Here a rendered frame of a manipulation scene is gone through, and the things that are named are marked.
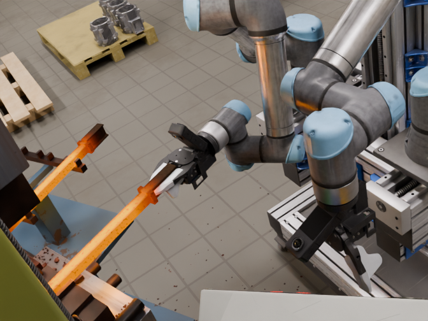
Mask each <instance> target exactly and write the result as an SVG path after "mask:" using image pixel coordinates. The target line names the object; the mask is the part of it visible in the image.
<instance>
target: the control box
mask: <svg viewBox="0 0 428 321"><path fill-rule="evenodd" d="M199 321H428V299H423V298H416V297H363V296H336V295H322V294H310V293H296V292H268V291H261V292H253V291H238V290H212V289H206V290H202V291H201V298H200V307H199Z"/></svg>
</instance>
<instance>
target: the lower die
mask: <svg viewBox="0 0 428 321"><path fill-rule="evenodd" d="M41 271H42V272H43V274H44V275H43V277H44V279H45V280H46V281H47V283H48V282H49V281H50V280H51V279H52V278H53V277H54V276H55V275H56V274H57V273H58V272H59V271H56V270H54V269H53V268H51V267H50V266H48V265H46V266H45V267H44V268H43V269H42V270H41ZM56 295H57V297H58V298H59V299H60V300H61V302H62V303H63V305H64V306H65V307H66V309H67V310H68V311H69V313H70V314H71V316H72V315H77V316H78V317H80V318H81V319H82V320H83V321H114V320H115V317H114V315H113V313H112V312H111V310H110V309H109V307H108V306H107V305H105V304H104V303H102V302H101V301H99V300H98V299H96V298H95V297H93V295H92V294H91V293H90V292H88V291H86V290H85V289H83V288H81V287H80V286H79V285H77V284H76V283H75V282H74V281H73V280H72V279H70V281H68V282H67V283H66V284H65V285H64V286H63V287H62V288H61V289H60V290H59V291H58V292H57V293H56Z"/></svg>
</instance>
